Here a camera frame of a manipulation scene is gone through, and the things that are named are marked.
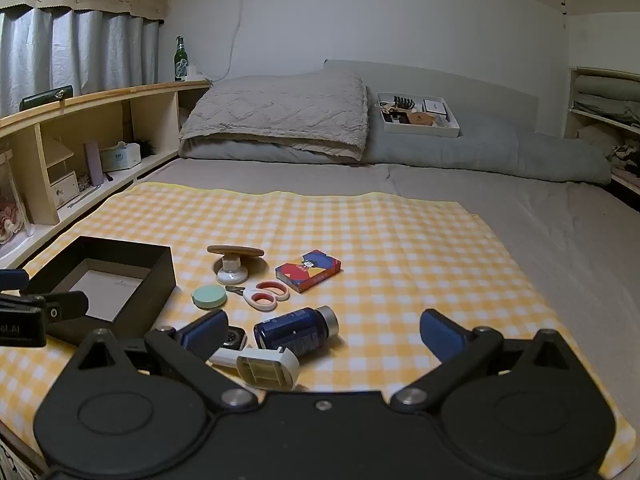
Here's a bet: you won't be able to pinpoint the white tray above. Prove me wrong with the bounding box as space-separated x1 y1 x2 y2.
376 92 461 138

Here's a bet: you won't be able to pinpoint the doll in clear case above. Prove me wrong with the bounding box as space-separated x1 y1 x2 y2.
0 147 31 246

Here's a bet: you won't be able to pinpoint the green glass bottle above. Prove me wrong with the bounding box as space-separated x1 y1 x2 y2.
174 36 189 82

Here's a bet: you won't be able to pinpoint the dark green pouch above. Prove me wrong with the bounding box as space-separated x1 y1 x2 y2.
20 87 76 111

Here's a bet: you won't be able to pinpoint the white orange scissors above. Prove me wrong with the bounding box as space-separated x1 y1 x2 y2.
226 281 291 312

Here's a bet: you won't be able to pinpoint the black box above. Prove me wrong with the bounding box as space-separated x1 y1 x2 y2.
27 236 177 347

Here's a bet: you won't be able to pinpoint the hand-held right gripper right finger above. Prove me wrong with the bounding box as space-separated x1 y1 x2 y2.
390 309 581 413

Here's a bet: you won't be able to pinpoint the small wooden drawer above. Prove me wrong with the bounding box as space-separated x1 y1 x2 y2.
50 170 81 209

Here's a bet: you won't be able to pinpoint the white handled plastic device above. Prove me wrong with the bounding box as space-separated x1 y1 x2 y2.
210 346 300 390

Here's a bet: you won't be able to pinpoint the grey bed sheet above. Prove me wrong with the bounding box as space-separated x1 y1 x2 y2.
134 157 640 421

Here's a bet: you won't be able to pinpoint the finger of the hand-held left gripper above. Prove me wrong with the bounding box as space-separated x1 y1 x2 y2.
0 269 30 291
0 291 90 322

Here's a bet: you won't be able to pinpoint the wooden shelf unit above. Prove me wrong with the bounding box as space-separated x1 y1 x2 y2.
0 79 213 268

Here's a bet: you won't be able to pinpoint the white wall cable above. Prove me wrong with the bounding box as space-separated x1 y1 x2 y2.
210 0 251 83

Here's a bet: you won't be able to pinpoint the yellow checked blanket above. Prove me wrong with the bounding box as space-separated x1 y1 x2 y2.
0 182 636 478

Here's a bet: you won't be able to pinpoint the purple upright box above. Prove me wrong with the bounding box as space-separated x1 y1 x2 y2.
84 141 105 187

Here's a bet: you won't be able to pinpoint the red blue card box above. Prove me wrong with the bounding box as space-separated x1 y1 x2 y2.
275 250 342 293

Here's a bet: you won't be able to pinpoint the beige textured pillow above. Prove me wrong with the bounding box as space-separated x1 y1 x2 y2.
179 76 369 161

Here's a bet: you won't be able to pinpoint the grey folded duvet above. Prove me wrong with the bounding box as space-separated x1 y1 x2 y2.
179 110 612 186

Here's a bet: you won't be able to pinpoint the wooden wardrobe shelf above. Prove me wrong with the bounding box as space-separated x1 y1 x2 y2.
564 66 640 196

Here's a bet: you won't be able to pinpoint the small black round object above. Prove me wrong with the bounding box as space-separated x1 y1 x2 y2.
222 327 247 352

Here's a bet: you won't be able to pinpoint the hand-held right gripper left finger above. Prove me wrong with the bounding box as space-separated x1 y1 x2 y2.
72 309 261 413

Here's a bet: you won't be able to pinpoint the dark blue bottle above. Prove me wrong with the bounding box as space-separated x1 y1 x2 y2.
253 306 340 356

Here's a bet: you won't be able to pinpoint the thin hair pin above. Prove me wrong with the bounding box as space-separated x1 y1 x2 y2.
67 187 103 208

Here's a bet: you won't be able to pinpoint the green round case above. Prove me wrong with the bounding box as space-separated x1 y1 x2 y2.
192 284 228 310

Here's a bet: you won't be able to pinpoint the white tissue box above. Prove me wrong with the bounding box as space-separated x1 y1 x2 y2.
100 142 142 172

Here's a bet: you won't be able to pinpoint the grey curtain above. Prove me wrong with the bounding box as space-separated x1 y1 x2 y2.
0 7 163 118

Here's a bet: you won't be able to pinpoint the folded clothes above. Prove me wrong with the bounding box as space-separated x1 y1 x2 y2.
572 74 640 181

